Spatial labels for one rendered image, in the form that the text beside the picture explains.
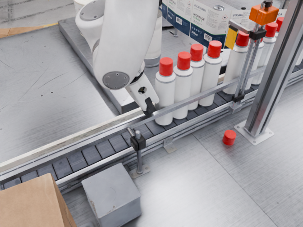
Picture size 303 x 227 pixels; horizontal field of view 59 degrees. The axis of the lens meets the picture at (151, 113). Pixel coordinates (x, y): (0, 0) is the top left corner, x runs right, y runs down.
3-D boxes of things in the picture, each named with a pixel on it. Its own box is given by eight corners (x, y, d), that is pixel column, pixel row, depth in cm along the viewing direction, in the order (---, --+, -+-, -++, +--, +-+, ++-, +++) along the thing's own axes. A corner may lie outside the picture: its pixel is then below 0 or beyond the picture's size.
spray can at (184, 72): (181, 106, 82) (187, 47, 67) (190, 116, 79) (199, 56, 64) (166, 111, 80) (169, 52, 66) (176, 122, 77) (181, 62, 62)
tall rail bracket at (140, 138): (134, 154, 75) (131, 112, 63) (147, 173, 71) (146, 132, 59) (124, 159, 74) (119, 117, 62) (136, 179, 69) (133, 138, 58)
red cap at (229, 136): (220, 142, 78) (222, 135, 76) (224, 134, 80) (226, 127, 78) (231, 147, 77) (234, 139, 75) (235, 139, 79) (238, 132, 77)
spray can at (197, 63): (188, 97, 85) (196, 38, 70) (201, 105, 82) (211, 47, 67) (177, 104, 82) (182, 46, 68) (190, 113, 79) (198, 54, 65)
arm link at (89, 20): (144, 70, 54) (138, 42, 59) (119, 16, 43) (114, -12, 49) (106, 83, 55) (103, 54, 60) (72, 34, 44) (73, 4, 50)
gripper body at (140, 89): (151, 70, 56) (165, 100, 65) (129, 47, 62) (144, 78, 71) (122, 90, 55) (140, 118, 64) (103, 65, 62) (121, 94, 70)
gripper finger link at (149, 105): (158, 111, 62) (153, 109, 68) (140, 84, 61) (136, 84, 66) (154, 114, 62) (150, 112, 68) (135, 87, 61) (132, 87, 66)
